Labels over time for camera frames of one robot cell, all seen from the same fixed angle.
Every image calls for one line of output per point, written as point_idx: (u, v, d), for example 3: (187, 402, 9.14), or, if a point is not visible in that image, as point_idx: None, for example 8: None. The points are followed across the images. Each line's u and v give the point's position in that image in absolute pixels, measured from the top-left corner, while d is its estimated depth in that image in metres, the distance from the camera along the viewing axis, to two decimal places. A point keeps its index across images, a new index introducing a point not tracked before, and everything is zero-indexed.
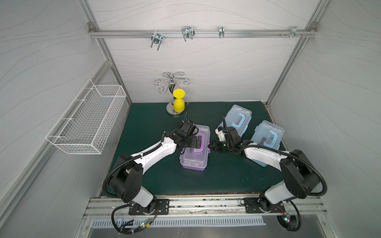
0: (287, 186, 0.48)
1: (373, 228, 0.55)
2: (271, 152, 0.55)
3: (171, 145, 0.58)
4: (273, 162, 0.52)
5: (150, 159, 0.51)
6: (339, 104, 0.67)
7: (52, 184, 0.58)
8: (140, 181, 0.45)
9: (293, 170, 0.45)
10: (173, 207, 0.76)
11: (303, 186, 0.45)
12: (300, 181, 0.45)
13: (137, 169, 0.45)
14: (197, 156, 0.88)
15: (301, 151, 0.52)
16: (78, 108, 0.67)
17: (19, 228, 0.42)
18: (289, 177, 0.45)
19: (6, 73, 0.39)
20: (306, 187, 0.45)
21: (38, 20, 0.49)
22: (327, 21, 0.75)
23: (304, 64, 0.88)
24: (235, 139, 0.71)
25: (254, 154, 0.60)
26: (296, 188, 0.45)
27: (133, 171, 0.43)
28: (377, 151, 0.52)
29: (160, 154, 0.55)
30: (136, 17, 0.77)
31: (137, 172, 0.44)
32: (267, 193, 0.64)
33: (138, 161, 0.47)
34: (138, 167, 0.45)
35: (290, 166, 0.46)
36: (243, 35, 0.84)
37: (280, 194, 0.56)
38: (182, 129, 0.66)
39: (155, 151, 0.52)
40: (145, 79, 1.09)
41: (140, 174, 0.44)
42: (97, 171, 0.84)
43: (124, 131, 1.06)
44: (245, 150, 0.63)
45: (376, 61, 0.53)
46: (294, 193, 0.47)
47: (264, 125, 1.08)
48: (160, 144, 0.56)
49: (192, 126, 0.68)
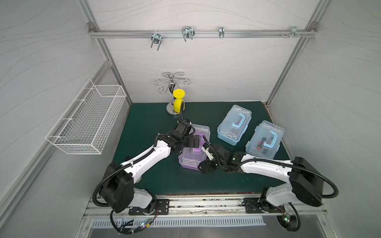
0: (299, 196, 0.45)
1: (373, 228, 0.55)
2: (273, 165, 0.51)
3: (165, 148, 0.55)
4: (277, 175, 0.48)
5: (141, 167, 0.48)
6: (339, 105, 0.67)
7: (52, 184, 0.58)
8: (132, 191, 0.56)
9: (305, 183, 0.43)
10: (173, 207, 0.76)
11: (317, 195, 0.43)
12: (314, 191, 0.43)
13: (127, 179, 0.44)
14: (196, 156, 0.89)
15: (302, 158, 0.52)
16: (78, 108, 0.67)
17: (19, 229, 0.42)
18: (302, 190, 0.42)
19: (6, 73, 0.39)
20: (319, 195, 0.44)
21: (38, 20, 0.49)
22: (326, 21, 0.75)
23: (303, 64, 0.89)
24: (225, 155, 0.66)
25: (253, 169, 0.55)
26: (311, 198, 0.43)
27: (123, 182, 0.41)
28: (377, 152, 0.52)
29: (153, 160, 0.53)
30: (136, 17, 0.77)
31: (126, 182, 0.42)
32: (269, 198, 0.63)
33: (128, 170, 0.44)
34: (128, 177, 0.44)
35: (300, 180, 0.43)
36: (243, 35, 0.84)
37: (284, 198, 0.55)
38: (177, 130, 0.63)
39: (146, 158, 0.50)
40: (145, 79, 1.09)
41: (131, 185, 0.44)
42: (98, 171, 0.84)
43: (124, 130, 1.06)
44: (242, 166, 0.57)
45: (376, 61, 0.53)
46: (308, 202, 0.44)
47: (264, 125, 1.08)
48: (153, 149, 0.53)
49: (188, 126, 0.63)
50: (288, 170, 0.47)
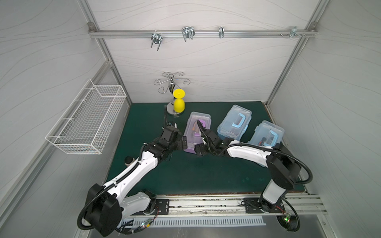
0: (275, 180, 0.49)
1: (373, 228, 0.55)
2: (255, 149, 0.54)
3: (151, 161, 0.53)
4: (257, 158, 0.52)
5: (126, 185, 0.46)
6: (339, 104, 0.67)
7: (52, 184, 0.58)
8: (118, 212, 0.47)
9: (279, 165, 0.46)
10: (173, 207, 0.76)
11: (289, 178, 0.47)
12: (286, 173, 0.46)
13: (112, 201, 0.42)
14: (197, 141, 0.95)
15: (283, 145, 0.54)
16: (78, 108, 0.67)
17: (19, 229, 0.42)
18: (276, 171, 0.46)
19: (6, 73, 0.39)
20: (291, 178, 0.47)
21: (38, 20, 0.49)
22: (326, 22, 0.75)
23: (303, 64, 0.89)
24: (215, 141, 0.70)
25: (237, 153, 0.59)
26: (284, 180, 0.46)
27: (107, 205, 0.38)
28: (377, 152, 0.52)
29: (139, 175, 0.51)
30: (136, 17, 0.77)
31: (111, 205, 0.42)
32: (265, 195, 0.64)
33: (111, 191, 0.42)
34: (113, 198, 0.42)
35: (276, 162, 0.46)
36: (242, 35, 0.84)
37: (276, 192, 0.57)
38: (163, 137, 0.60)
39: (131, 174, 0.47)
40: (145, 79, 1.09)
41: (116, 206, 0.49)
42: (98, 171, 0.84)
43: (124, 131, 1.06)
44: (228, 149, 0.62)
45: (376, 61, 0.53)
46: (282, 185, 0.48)
47: (264, 125, 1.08)
48: (139, 163, 0.51)
49: (174, 132, 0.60)
50: (268, 153, 0.50)
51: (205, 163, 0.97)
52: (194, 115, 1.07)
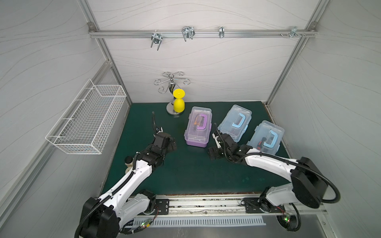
0: (298, 196, 0.46)
1: (373, 228, 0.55)
2: (276, 161, 0.52)
3: (146, 169, 0.55)
4: (279, 171, 0.49)
5: (122, 196, 0.46)
6: (339, 105, 0.67)
7: (52, 184, 0.58)
8: (116, 223, 0.48)
9: (304, 181, 0.43)
10: (173, 207, 0.76)
11: (315, 196, 0.43)
12: (312, 190, 0.43)
13: (109, 213, 0.41)
14: (200, 134, 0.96)
15: (309, 160, 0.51)
16: (78, 108, 0.67)
17: (19, 229, 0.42)
18: (301, 187, 0.43)
19: (6, 73, 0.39)
20: (318, 196, 0.43)
21: (38, 20, 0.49)
22: (326, 21, 0.75)
23: (303, 64, 0.89)
24: (232, 146, 0.66)
25: (256, 163, 0.57)
26: (308, 198, 0.43)
27: (104, 217, 0.38)
28: (377, 151, 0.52)
29: (134, 185, 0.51)
30: (136, 17, 0.77)
31: (109, 217, 0.40)
32: (268, 196, 0.64)
33: (108, 203, 0.42)
34: (110, 209, 0.41)
35: (301, 177, 0.43)
36: (243, 35, 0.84)
37: (282, 198, 0.56)
38: (155, 144, 0.61)
39: (127, 184, 0.48)
40: (145, 79, 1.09)
41: (114, 216, 0.48)
42: (98, 171, 0.84)
43: (124, 130, 1.06)
44: (247, 158, 0.59)
45: (376, 61, 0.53)
46: (306, 203, 0.45)
47: (264, 125, 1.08)
48: (133, 172, 0.51)
49: (166, 138, 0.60)
50: (292, 167, 0.47)
51: (205, 163, 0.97)
52: (196, 109, 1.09)
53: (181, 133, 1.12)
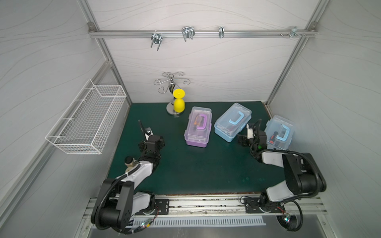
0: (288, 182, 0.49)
1: (373, 228, 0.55)
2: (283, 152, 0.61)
3: (148, 166, 0.63)
4: None
5: None
6: (339, 105, 0.67)
7: (52, 183, 0.57)
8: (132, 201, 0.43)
9: (293, 164, 0.49)
10: (173, 207, 0.76)
11: (298, 180, 0.46)
12: (297, 174, 0.47)
13: (129, 184, 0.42)
14: (200, 133, 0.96)
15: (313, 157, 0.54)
16: (78, 109, 0.67)
17: (19, 228, 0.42)
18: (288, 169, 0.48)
19: (5, 73, 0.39)
20: (301, 182, 0.45)
21: (38, 20, 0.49)
22: (327, 21, 0.75)
23: (303, 64, 0.89)
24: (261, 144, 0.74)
25: (269, 158, 0.65)
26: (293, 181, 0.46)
27: (126, 188, 0.44)
28: (377, 152, 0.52)
29: (142, 174, 0.59)
30: (136, 17, 0.77)
31: (130, 186, 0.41)
32: (269, 189, 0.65)
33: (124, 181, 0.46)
34: (128, 183, 0.45)
35: (291, 159, 0.49)
36: (243, 35, 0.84)
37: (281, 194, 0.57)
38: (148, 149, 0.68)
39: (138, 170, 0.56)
40: (145, 79, 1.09)
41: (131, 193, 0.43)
42: (98, 171, 0.84)
43: (124, 130, 1.06)
44: (264, 153, 0.68)
45: (376, 61, 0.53)
46: (291, 189, 0.47)
47: (275, 120, 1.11)
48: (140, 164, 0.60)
49: (156, 141, 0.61)
50: None
51: (205, 163, 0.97)
52: (196, 109, 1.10)
53: (182, 133, 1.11)
